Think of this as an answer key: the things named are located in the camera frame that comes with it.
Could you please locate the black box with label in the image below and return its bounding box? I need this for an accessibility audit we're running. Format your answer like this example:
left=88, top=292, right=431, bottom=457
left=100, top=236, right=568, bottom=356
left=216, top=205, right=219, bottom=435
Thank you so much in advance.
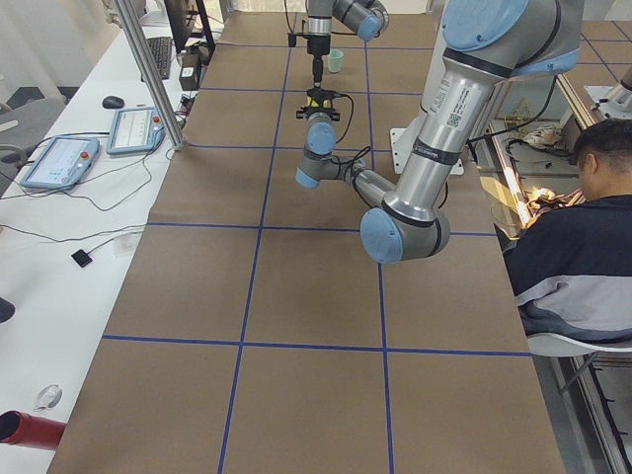
left=179, top=53, right=201, bottom=91

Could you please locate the pale green cup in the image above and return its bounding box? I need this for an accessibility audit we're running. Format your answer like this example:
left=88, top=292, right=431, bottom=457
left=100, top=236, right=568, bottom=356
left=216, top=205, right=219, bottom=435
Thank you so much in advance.
left=328, top=49, right=345, bottom=74

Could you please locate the near blue teach pendant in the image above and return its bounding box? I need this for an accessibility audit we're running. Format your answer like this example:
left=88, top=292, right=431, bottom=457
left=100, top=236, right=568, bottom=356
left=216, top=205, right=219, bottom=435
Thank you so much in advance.
left=21, top=136, right=100, bottom=190

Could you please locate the yellow cup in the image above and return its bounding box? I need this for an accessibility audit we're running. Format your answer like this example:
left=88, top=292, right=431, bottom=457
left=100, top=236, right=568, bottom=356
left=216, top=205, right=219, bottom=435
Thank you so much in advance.
left=307, top=97, right=322, bottom=108

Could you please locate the seated person dark jacket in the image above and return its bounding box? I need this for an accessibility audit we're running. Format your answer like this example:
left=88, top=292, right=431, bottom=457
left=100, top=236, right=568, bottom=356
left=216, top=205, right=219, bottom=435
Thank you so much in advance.
left=504, top=119, right=631, bottom=343

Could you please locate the far blue teach pendant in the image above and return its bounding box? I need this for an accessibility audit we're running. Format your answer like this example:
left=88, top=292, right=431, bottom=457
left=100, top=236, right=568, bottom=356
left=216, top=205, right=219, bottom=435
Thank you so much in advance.
left=106, top=107, right=165, bottom=155

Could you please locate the black keyboard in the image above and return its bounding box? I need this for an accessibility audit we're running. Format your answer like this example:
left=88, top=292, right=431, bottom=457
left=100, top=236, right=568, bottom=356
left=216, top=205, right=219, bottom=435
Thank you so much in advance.
left=146, top=37, right=173, bottom=80

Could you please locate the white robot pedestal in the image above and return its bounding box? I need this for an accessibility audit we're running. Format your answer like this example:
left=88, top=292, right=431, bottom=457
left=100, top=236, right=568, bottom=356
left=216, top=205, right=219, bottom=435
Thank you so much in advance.
left=389, top=109, right=438, bottom=174

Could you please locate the black computer mouse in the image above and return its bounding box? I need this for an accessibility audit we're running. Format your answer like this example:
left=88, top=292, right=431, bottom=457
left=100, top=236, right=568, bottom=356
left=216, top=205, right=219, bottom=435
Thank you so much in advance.
left=102, top=96, right=125, bottom=110

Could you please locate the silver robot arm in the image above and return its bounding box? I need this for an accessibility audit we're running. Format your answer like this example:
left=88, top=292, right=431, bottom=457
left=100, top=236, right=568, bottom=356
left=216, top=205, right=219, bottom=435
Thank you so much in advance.
left=295, top=1, right=585, bottom=264
left=288, top=0, right=389, bottom=87

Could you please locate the small black square pad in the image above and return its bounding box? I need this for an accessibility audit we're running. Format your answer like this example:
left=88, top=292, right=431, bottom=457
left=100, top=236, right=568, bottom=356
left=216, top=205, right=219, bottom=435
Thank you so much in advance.
left=71, top=249, right=93, bottom=268

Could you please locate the blue teach pendant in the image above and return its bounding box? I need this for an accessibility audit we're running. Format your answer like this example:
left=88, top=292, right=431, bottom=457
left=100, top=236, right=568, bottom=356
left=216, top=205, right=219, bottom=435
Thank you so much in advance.
left=106, top=107, right=165, bottom=155
left=21, top=136, right=100, bottom=190

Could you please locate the black computer monitor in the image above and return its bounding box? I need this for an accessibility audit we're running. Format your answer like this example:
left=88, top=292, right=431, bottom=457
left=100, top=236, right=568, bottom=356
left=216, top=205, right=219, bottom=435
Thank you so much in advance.
left=163, top=0, right=215, bottom=52

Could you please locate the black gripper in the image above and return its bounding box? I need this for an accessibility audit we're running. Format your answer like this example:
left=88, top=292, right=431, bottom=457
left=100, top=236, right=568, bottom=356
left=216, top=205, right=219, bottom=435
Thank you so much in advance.
left=307, top=35, right=328, bottom=87
left=295, top=88, right=342, bottom=119

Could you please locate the red cylinder bottle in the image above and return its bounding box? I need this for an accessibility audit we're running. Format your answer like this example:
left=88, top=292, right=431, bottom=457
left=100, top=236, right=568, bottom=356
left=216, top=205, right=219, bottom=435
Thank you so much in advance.
left=1, top=411, right=66, bottom=450

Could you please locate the aluminium frame post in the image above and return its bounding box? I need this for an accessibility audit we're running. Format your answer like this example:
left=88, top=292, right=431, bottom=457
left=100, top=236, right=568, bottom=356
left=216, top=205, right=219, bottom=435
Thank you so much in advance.
left=114, top=0, right=185, bottom=150

